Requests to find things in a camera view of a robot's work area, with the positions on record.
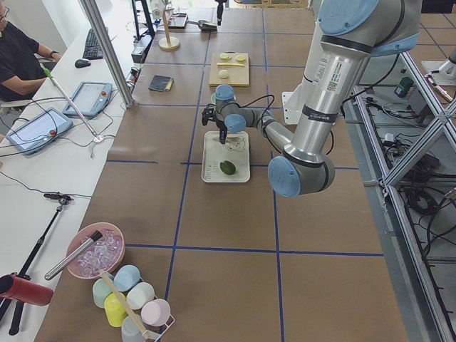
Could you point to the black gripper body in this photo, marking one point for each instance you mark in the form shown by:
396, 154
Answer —
219, 123

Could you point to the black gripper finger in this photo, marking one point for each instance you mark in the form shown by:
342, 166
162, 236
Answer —
222, 136

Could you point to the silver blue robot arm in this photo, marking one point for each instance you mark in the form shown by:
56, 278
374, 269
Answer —
348, 34

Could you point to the mint green bowl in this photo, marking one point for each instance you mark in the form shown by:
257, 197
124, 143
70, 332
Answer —
213, 99

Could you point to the pink bowl with ice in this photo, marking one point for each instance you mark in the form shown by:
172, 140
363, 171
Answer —
104, 254

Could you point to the white bear serving tray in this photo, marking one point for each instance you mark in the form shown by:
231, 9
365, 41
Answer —
235, 150

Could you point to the green avocado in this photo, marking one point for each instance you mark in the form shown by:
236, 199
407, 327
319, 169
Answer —
227, 167

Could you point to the wooden cutting board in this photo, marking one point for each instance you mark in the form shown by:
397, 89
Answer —
238, 76

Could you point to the grey folded cloth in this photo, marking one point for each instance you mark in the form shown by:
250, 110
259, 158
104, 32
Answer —
161, 83

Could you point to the wooden mug tree stand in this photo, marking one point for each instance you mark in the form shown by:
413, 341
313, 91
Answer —
168, 43

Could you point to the metal scoop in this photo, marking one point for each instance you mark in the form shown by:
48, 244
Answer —
204, 26

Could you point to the teach pendant tablet far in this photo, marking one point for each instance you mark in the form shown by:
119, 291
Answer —
91, 97

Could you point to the teach pendant tablet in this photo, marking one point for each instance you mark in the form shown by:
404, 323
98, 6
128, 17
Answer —
39, 131
91, 97

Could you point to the black keyboard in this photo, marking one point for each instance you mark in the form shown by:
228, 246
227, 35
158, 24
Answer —
92, 49

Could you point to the black computer mouse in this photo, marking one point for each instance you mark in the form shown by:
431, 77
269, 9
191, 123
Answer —
82, 63

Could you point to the steel cylinder tool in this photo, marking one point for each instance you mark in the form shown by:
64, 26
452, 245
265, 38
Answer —
57, 269

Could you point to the green tipped metal rod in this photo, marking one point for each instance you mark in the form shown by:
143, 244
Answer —
97, 138

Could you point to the light blue cup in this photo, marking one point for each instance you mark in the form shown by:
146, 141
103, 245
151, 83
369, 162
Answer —
127, 277

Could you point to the teach pendant tablet near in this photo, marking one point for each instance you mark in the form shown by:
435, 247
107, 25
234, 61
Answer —
39, 131

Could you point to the white cup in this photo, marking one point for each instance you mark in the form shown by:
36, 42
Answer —
140, 294

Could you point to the seated person black shirt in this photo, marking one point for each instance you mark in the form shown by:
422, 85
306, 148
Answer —
21, 73

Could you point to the wooden stick in rack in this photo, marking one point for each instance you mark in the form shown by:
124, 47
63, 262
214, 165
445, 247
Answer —
144, 332

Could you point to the pale pink cup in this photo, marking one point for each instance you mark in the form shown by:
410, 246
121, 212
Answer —
156, 312

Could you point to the mint green cup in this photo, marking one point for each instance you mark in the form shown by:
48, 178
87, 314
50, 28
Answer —
100, 292

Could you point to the yellow cup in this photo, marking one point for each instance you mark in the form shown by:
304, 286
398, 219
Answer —
114, 311

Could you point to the grey cup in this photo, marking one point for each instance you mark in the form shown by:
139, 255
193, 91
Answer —
130, 332

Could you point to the black tripod stick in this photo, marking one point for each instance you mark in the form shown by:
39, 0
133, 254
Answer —
63, 200

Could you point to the red cylinder container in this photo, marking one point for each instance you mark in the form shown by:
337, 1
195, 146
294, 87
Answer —
17, 288

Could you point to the aluminium frame post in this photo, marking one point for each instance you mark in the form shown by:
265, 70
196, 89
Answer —
95, 19

